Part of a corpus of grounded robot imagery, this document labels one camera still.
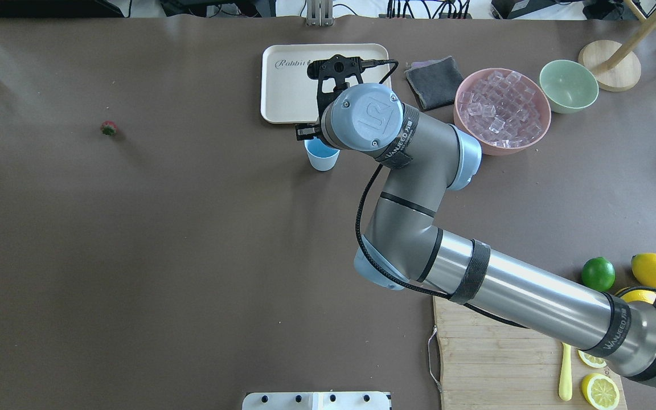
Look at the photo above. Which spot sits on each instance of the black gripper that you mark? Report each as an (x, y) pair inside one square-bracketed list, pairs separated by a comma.
[(307, 132)]

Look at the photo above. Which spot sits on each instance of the red strawberry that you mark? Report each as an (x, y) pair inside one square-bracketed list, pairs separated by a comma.
[(109, 128)]

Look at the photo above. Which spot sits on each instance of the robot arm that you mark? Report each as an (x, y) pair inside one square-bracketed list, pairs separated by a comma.
[(402, 248)]

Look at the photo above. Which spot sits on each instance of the light blue plastic cup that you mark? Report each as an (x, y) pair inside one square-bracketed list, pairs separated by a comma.
[(322, 157)]

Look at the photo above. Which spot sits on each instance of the pink bowl of ice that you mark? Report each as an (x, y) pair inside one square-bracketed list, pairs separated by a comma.
[(504, 110)]

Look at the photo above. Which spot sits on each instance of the cream rabbit tray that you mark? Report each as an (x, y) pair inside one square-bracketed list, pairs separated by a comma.
[(288, 95)]

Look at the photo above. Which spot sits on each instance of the grey folded cloth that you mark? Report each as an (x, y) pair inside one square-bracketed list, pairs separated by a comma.
[(435, 82)]

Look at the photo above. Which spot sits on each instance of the small green bowl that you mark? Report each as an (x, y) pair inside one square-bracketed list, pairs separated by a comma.
[(569, 86)]

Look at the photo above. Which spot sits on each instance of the wooden cutting board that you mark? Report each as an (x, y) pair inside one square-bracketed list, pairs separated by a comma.
[(485, 364)]

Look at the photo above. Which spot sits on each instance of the wooden stand with round base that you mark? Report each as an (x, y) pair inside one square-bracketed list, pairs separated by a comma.
[(614, 65)]

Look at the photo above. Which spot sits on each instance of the green lime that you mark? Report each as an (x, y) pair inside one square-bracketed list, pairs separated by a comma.
[(598, 274)]

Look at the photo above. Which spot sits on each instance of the yellow plastic knife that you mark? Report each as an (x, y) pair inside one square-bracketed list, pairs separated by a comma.
[(565, 386)]

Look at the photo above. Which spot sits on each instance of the yellow lemon left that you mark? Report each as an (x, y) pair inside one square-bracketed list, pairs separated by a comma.
[(643, 266)]

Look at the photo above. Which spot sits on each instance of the yellow lemon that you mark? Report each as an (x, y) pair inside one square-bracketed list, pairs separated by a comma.
[(643, 266), (647, 296)]

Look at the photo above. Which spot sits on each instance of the yellow lemon right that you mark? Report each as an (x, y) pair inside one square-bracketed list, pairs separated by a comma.
[(647, 296)]

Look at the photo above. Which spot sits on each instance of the lemon half slice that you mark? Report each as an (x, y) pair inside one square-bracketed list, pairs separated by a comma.
[(600, 391)]

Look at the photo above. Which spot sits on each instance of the aluminium frame post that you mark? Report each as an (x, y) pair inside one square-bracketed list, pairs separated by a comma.
[(319, 13)]

